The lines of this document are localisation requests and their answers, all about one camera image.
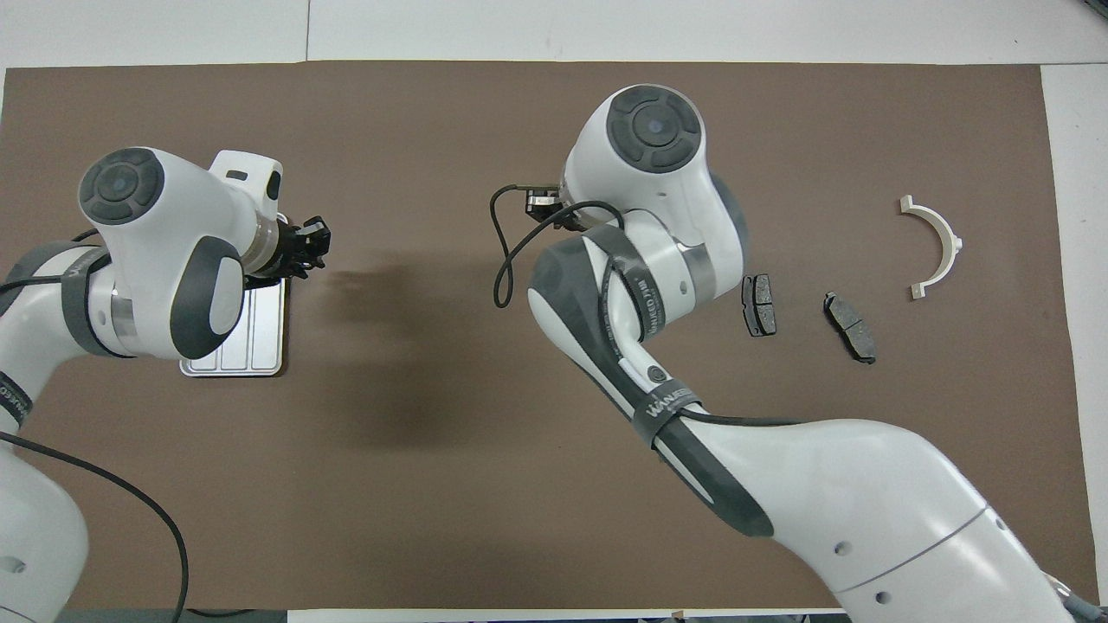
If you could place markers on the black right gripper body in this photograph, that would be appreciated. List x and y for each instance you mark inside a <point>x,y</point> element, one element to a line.
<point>545,206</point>

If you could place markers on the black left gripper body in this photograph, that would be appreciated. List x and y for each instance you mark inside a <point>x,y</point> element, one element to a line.
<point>284,251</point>

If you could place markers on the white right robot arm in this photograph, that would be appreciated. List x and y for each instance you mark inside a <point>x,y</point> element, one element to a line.
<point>866,502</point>

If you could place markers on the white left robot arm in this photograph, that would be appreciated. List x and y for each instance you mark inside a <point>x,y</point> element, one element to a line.
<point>156,251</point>

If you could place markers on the silver metal tray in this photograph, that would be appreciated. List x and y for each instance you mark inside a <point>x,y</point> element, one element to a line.
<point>260,337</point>

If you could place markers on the dark rectangular brake pad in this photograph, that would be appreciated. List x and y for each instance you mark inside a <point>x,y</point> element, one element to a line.
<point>759,305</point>

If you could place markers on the brown table mat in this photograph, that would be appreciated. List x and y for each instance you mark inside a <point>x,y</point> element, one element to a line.
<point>389,519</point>

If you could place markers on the dark curved brake pad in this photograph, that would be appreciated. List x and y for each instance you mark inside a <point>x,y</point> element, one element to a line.
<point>850,327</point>

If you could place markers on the white curved plastic bracket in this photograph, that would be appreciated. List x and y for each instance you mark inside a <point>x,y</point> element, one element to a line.
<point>948,234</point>

